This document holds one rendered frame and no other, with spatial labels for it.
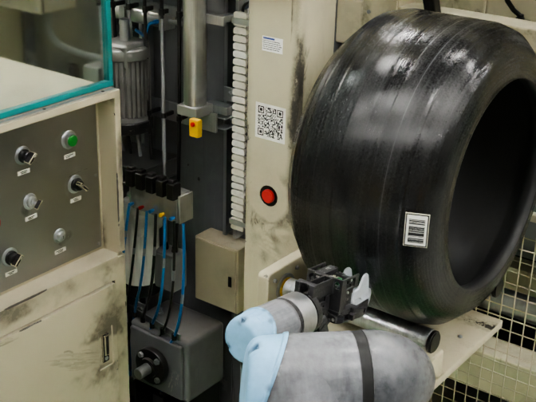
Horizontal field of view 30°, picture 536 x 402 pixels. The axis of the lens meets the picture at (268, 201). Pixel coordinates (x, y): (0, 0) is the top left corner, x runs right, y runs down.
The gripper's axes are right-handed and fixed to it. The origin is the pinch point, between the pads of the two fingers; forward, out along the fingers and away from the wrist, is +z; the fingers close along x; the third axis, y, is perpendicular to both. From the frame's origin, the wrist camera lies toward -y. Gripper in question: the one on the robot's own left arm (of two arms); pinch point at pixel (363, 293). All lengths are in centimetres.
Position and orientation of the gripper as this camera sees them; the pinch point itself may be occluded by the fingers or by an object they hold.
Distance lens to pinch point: 179.0
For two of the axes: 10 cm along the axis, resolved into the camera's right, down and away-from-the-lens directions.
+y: 1.0, -9.5, -2.9
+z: 6.0, -1.8, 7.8
